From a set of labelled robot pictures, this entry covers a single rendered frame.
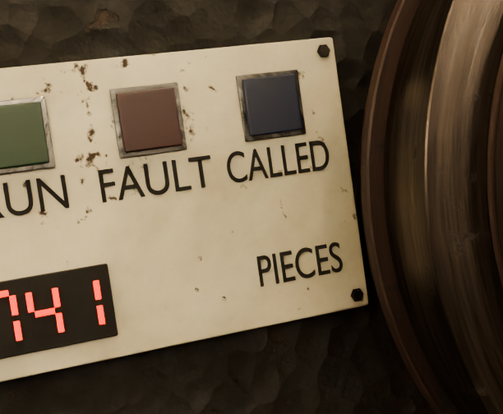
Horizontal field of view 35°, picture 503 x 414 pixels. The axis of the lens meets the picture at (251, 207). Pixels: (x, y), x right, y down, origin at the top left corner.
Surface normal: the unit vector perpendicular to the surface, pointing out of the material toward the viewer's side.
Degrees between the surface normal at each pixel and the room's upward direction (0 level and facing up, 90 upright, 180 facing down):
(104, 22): 90
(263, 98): 90
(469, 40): 90
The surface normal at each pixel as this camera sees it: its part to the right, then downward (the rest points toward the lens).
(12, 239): 0.31, 0.00
